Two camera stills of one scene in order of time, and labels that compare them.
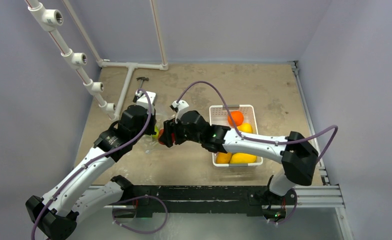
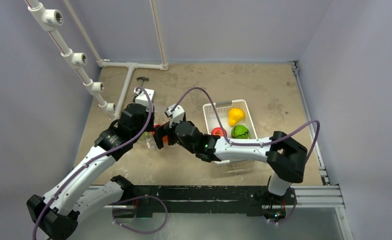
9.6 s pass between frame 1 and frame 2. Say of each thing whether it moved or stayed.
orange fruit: moved
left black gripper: stayed
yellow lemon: moved
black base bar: stayed
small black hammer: stayed
